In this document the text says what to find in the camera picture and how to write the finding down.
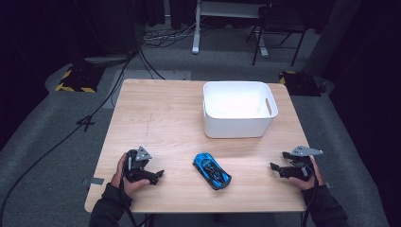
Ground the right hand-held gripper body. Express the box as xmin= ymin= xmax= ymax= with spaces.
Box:
xmin=281 ymin=145 xmax=324 ymax=183

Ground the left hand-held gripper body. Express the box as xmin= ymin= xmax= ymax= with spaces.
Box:
xmin=123 ymin=145 xmax=153 ymax=183

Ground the blue toy car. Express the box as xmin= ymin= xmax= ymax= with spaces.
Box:
xmin=192 ymin=152 xmax=233 ymax=191

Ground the white plastic bin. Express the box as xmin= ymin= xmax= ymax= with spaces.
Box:
xmin=201 ymin=80 xmax=280 ymax=139

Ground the person's right hand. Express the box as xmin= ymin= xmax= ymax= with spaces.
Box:
xmin=287 ymin=156 xmax=326 ymax=191

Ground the person's left hand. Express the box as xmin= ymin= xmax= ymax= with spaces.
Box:
xmin=110 ymin=152 xmax=151 ymax=198

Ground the grey tape strip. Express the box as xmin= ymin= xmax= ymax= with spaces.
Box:
xmin=81 ymin=177 xmax=105 ymax=186

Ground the black tape cross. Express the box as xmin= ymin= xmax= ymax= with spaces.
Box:
xmin=76 ymin=114 xmax=96 ymax=133

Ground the black stand base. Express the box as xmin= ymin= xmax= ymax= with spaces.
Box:
xmin=278 ymin=70 xmax=323 ymax=97

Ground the yellow-black striped stand base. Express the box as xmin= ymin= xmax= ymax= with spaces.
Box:
xmin=55 ymin=63 xmax=106 ymax=94

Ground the black chair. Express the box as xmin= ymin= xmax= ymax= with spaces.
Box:
xmin=245 ymin=2 xmax=309 ymax=68

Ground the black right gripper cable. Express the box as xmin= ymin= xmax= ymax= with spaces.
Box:
xmin=301 ymin=174 xmax=320 ymax=227

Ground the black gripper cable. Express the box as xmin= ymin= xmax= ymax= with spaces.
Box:
xmin=118 ymin=151 xmax=157 ymax=227
xmin=301 ymin=174 xmax=320 ymax=227

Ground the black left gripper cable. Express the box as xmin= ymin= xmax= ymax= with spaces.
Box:
xmin=118 ymin=151 xmax=157 ymax=227

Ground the thin black floor cable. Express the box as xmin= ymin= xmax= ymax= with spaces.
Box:
xmin=137 ymin=46 xmax=166 ymax=80

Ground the long black floor cable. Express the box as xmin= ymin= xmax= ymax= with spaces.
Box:
xmin=0 ymin=46 xmax=141 ymax=221

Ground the bundle of floor cables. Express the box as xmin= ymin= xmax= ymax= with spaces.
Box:
xmin=140 ymin=17 xmax=206 ymax=49

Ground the white desk frame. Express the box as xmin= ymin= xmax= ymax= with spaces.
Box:
xmin=191 ymin=0 xmax=270 ymax=59

